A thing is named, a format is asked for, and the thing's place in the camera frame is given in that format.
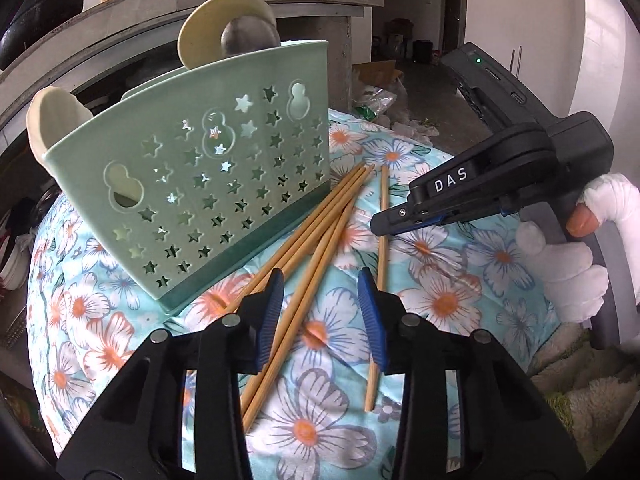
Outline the doorway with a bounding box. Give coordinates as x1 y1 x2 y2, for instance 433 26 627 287
440 0 469 53

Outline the small brown box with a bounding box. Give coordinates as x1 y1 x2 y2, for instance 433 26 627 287
382 19 412 51

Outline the white rice sack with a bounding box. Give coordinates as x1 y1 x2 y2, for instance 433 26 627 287
352 85 401 121

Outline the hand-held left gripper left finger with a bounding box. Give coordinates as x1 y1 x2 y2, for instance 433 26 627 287
56 269 285 480

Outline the fuzzy beige cloth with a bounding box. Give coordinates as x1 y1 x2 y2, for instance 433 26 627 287
530 320 640 466

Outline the white soup spoon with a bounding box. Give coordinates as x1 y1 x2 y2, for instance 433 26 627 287
27 86 91 167
177 0 276 70

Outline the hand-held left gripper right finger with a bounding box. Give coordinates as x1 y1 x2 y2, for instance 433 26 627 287
357 267 585 480

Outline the green plastic utensil holder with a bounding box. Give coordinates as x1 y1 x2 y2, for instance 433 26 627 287
42 40 333 317

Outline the floral blue blanket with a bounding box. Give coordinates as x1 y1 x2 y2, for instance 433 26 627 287
30 110 601 480

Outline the cardboard box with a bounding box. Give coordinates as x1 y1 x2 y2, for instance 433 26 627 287
352 59 404 86

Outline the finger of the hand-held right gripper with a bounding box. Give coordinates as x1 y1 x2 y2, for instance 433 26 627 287
372 157 501 237

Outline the crumpled white plastic bag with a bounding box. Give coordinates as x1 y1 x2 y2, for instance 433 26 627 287
390 120 441 139

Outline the person's right hand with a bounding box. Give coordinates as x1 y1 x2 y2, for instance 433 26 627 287
517 172 637 323

